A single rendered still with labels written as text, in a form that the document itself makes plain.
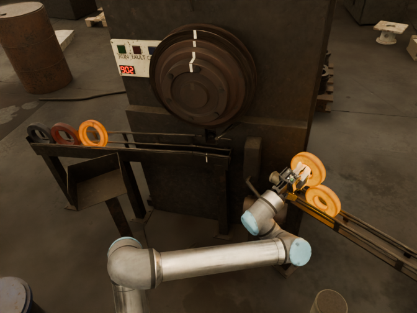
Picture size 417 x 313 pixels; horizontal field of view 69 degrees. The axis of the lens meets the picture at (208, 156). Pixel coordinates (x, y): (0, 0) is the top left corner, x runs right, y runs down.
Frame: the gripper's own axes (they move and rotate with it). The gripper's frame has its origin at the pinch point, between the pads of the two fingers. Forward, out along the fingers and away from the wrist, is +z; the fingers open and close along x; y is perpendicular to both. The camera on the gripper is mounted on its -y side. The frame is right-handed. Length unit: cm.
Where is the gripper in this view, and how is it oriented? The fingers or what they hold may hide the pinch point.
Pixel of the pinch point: (308, 166)
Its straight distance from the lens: 133.6
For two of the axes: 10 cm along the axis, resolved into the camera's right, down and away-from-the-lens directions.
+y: -2.8, -5.8, -7.7
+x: -6.4, -4.8, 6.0
